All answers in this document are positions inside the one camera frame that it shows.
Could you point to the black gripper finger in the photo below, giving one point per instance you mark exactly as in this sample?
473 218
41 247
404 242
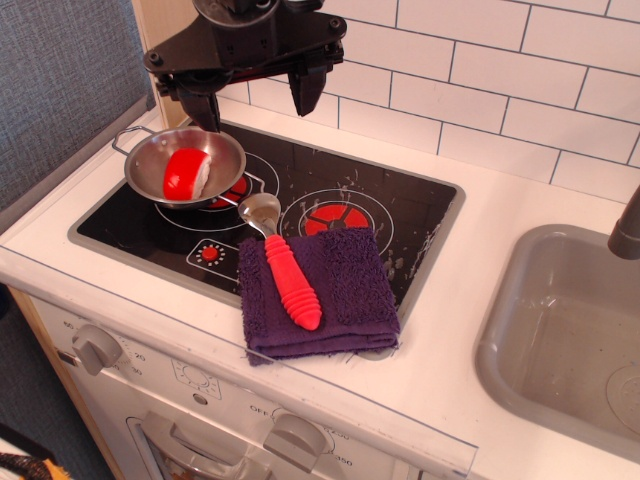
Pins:
307 84
203 110

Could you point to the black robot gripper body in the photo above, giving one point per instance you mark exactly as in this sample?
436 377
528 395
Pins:
239 41

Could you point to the red and white toy sushi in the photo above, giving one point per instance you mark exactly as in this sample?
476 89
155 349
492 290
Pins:
186 174

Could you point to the black toy stovetop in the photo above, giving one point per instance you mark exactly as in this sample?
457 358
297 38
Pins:
318 190

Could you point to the folded purple rag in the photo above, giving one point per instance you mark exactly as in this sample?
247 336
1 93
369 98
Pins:
345 269

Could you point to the grey left timer knob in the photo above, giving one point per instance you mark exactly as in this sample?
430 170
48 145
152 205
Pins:
96 349

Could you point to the grey right oven knob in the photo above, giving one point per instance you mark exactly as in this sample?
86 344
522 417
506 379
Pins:
296 441

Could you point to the grey faucet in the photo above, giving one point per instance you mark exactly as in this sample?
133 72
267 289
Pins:
624 240

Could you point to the grey sink basin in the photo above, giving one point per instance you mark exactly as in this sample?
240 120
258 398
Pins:
560 346

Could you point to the small steel pot with handles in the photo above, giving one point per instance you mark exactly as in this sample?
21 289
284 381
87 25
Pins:
147 154

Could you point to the spoon with red ribbed handle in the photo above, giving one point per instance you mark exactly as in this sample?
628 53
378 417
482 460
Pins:
262 211

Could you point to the grey oven door handle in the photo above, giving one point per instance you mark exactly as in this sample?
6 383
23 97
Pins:
197 450

